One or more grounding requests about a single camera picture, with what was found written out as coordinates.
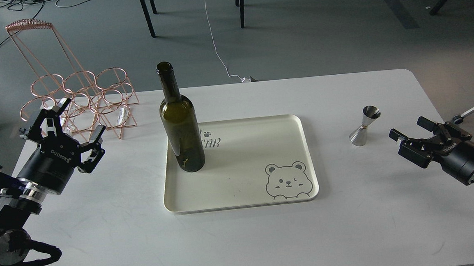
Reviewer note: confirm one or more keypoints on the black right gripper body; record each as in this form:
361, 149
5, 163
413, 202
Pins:
457, 159

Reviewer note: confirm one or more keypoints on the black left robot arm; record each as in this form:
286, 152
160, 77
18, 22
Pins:
18, 200

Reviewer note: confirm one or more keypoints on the copper wire wine rack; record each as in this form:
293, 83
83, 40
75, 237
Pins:
106, 97

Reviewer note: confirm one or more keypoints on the dark green wine bottle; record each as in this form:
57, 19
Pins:
177, 114

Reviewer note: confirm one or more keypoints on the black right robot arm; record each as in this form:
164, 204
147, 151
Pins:
450, 146

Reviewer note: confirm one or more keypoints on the cream bear serving tray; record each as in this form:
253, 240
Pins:
248, 162

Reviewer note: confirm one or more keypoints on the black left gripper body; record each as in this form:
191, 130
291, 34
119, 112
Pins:
52, 163

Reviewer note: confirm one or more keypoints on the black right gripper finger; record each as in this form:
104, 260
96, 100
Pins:
447, 132
418, 151

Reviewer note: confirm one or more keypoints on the silver metal jigger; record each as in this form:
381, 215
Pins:
359, 136

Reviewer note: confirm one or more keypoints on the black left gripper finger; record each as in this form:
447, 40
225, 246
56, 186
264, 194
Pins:
44, 125
96, 151

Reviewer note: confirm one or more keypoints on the chair leg with caster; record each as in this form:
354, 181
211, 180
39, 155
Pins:
459, 118

